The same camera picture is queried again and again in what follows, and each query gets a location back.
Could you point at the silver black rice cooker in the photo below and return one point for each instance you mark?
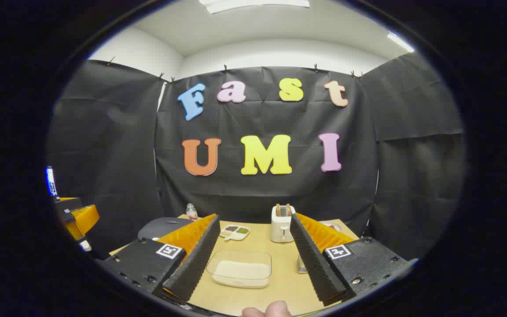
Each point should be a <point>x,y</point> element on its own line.
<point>163,228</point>

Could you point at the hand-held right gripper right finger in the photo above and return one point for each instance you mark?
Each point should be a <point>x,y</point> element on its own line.
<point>317,264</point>

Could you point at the white toaster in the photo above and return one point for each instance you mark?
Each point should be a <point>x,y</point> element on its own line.
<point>281,229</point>

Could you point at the clear glass dish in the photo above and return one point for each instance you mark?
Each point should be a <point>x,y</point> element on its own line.
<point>218,264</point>

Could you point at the white divided condiment tray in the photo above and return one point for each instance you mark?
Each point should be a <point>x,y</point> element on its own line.
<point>235,232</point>

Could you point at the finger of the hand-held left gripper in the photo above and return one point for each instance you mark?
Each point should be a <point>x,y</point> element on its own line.
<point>84,218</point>

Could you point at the clear plastic bottle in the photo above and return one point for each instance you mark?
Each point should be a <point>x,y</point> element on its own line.
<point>191,212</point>

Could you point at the white round plate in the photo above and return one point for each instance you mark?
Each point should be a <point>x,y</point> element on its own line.
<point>333,226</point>

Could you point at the ceiling light panel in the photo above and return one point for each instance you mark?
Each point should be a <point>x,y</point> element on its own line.
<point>253,4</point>

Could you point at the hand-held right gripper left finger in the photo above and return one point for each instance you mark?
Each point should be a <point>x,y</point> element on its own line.
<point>192,264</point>

